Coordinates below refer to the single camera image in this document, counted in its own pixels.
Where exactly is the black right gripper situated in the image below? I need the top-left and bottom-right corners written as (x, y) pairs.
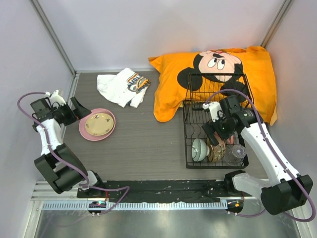
top-left (202, 114), bottom-right (237, 146)

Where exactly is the cream floral plate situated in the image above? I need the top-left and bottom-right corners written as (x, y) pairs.
top-left (84, 113), bottom-right (114, 136)

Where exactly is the pink plate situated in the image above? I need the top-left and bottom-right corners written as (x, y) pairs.
top-left (79, 108), bottom-right (116, 141)

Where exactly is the brown floral bowl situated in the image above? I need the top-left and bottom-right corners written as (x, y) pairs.
top-left (206, 138), bottom-right (226, 162)

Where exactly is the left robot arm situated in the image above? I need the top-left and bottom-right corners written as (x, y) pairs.
top-left (30, 96), bottom-right (106, 198)

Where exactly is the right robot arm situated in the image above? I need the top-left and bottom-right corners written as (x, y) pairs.
top-left (202, 95), bottom-right (316, 221)

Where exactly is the light green bowl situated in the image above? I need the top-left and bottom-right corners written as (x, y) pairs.
top-left (191, 138), bottom-right (210, 162)

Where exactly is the pink mug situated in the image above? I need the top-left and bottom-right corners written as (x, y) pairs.
top-left (214, 132), bottom-right (234, 145)

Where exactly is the clear glass cup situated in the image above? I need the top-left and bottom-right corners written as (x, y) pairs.
top-left (224, 144), bottom-right (247, 166)

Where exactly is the white printed t-shirt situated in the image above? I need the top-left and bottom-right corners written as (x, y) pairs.
top-left (97, 68), bottom-right (151, 108)

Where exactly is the orange Mickey Mouse pillow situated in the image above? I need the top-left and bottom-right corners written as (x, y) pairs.
top-left (149, 46), bottom-right (277, 125)

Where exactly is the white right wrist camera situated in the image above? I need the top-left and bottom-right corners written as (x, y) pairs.
top-left (203, 101), bottom-right (224, 122)

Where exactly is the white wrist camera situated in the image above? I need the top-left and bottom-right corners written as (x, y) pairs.
top-left (203, 101), bottom-right (224, 122)
top-left (45, 89), bottom-right (66, 106)

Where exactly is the black wire dish rack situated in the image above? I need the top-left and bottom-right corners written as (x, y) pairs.
top-left (183, 70), bottom-right (254, 169)

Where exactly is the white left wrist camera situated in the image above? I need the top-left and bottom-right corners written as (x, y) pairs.
top-left (45, 89), bottom-right (66, 106)

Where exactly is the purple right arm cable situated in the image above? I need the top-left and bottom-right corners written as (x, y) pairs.
top-left (204, 88), bottom-right (317, 222)

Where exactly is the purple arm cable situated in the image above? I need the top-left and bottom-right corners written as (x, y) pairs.
top-left (17, 92), bottom-right (130, 216)
top-left (204, 88), bottom-right (317, 222)

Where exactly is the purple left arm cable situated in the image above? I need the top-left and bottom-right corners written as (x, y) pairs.
top-left (17, 92), bottom-right (130, 216)

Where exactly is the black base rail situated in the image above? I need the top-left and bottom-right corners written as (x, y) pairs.
top-left (76, 179), bottom-right (253, 203)

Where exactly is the aluminium frame rail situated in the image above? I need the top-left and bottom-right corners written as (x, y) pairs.
top-left (29, 0), bottom-right (79, 98)

